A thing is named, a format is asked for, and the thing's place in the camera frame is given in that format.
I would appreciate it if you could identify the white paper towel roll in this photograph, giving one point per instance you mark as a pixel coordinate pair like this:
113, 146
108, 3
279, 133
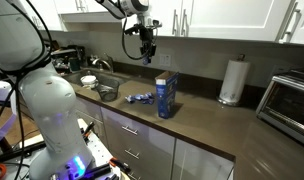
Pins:
234, 81

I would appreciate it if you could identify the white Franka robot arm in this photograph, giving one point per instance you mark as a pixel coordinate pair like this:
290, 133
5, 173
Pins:
48, 100

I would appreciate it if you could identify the blue macaroni cardboard box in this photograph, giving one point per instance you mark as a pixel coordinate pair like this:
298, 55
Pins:
166, 96

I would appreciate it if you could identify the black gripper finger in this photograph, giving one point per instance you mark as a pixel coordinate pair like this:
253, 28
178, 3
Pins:
152, 50
144, 50

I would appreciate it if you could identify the blue snack packet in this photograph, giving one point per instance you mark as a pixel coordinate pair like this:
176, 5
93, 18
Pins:
130, 99
148, 101
149, 96
140, 97
145, 61

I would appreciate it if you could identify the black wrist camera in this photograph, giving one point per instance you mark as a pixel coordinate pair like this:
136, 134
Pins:
132, 30

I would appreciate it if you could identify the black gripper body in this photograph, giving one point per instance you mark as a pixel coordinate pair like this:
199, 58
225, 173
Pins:
147, 35

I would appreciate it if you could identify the cluttered dish rack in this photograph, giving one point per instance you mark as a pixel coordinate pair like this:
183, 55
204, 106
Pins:
63, 55

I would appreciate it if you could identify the white wall outlet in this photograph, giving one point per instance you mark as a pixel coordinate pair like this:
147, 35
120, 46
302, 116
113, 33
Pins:
165, 60

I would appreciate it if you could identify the white bowl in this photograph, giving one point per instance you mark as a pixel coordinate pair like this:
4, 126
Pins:
89, 81

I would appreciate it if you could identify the grey lower cabinet door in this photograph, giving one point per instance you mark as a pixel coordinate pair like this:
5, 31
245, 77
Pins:
198, 163
92, 113

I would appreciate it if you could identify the dark green mug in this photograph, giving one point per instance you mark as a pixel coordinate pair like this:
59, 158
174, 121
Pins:
74, 64

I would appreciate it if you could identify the chrome sink faucet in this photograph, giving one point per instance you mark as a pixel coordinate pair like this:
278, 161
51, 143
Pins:
103, 62

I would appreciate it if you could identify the grey drawer front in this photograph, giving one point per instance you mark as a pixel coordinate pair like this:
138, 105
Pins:
148, 138
152, 163
145, 176

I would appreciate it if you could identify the steel kitchen sink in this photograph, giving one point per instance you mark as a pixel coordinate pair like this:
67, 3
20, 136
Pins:
102, 76

